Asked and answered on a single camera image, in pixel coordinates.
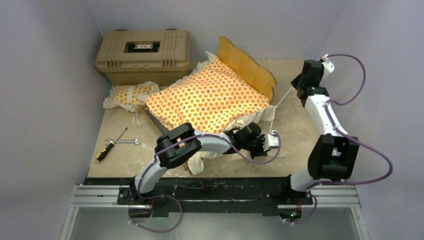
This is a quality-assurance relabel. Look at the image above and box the tan plastic tool case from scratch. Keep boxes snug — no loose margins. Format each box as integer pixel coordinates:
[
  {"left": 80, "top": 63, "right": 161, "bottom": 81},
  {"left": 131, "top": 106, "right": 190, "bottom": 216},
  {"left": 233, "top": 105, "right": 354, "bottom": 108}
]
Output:
[{"left": 95, "top": 28, "right": 191, "bottom": 86}]

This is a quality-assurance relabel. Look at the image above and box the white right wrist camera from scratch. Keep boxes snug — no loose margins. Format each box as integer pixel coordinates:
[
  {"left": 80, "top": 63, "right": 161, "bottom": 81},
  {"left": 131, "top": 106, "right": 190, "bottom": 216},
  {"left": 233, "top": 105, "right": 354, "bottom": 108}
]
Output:
[{"left": 320, "top": 54, "right": 335, "bottom": 79}]

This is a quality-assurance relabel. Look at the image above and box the orange patterned white blanket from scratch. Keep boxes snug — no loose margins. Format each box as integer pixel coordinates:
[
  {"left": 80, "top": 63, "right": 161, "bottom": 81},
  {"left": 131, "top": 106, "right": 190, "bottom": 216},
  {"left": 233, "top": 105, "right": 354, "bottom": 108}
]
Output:
[{"left": 132, "top": 50, "right": 296, "bottom": 175}]

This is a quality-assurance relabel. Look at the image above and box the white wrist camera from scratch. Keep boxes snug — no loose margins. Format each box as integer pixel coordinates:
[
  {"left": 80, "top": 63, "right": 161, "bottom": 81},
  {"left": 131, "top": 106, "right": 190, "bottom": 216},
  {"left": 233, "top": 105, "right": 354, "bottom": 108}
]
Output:
[
  {"left": 263, "top": 130, "right": 281, "bottom": 152},
  {"left": 320, "top": 54, "right": 335, "bottom": 79}
]

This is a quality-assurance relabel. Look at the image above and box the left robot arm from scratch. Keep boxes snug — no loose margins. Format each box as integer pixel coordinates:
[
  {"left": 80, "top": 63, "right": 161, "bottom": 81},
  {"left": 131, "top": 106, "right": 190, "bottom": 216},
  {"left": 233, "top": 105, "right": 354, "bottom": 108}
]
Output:
[{"left": 129, "top": 122, "right": 280, "bottom": 205}]

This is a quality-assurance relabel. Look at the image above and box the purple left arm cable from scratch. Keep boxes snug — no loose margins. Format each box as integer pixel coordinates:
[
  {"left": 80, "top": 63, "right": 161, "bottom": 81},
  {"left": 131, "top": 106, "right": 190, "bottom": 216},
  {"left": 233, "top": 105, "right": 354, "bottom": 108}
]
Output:
[{"left": 128, "top": 131, "right": 282, "bottom": 233}]

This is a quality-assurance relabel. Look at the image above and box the wooden pet bed frame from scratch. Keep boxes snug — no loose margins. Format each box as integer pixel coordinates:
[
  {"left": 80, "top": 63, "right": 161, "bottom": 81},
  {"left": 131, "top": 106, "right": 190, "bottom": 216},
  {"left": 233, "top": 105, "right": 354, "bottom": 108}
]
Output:
[{"left": 142, "top": 36, "right": 277, "bottom": 171}]

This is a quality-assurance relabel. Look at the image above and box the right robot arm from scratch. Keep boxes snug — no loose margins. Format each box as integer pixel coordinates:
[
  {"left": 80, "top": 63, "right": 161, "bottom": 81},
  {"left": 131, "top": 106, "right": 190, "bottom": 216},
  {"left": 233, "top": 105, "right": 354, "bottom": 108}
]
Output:
[{"left": 280, "top": 60, "right": 359, "bottom": 204}]

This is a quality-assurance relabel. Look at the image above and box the silver open-end wrench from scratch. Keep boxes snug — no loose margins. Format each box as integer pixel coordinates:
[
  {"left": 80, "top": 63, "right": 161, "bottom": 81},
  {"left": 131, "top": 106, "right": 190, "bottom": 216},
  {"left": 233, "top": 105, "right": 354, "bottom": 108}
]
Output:
[{"left": 104, "top": 138, "right": 142, "bottom": 146}]

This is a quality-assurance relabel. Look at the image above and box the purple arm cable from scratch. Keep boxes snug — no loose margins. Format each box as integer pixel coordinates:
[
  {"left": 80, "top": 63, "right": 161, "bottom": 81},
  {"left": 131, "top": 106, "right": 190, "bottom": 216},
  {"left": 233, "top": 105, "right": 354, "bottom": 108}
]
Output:
[
  {"left": 283, "top": 53, "right": 394, "bottom": 225},
  {"left": 128, "top": 131, "right": 282, "bottom": 233}
]

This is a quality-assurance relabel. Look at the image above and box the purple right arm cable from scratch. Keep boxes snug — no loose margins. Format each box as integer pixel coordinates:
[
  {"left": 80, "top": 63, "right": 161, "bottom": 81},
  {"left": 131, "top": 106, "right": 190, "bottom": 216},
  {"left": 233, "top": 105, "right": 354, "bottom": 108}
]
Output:
[{"left": 283, "top": 53, "right": 394, "bottom": 225}]

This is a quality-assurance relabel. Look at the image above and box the small orange patterned pillow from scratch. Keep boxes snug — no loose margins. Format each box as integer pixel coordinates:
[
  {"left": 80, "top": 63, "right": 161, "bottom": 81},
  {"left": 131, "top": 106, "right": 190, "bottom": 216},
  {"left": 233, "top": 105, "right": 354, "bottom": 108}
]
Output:
[{"left": 102, "top": 81, "right": 160, "bottom": 112}]

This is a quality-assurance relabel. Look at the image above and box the yellow black screwdriver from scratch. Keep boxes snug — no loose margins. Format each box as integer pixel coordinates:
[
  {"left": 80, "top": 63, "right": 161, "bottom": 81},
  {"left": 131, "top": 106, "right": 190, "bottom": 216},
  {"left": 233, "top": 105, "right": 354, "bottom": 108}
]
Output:
[{"left": 95, "top": 127, "right": 128, "bottom": 162}]

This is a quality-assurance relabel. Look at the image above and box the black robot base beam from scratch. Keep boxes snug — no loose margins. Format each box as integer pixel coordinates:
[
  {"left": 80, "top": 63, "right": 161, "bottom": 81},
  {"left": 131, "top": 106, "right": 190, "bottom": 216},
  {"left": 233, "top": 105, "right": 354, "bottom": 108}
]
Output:
[{"left": 83, "top": 177, "right": 313, "bottom": 219}]

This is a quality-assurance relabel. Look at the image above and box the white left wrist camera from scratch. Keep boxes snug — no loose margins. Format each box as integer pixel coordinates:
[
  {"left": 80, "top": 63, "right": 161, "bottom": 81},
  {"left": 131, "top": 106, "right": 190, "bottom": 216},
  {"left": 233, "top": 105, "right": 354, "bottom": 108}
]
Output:
[{"left": 263, "top": 130, "right": 281, "bottom": 152}]

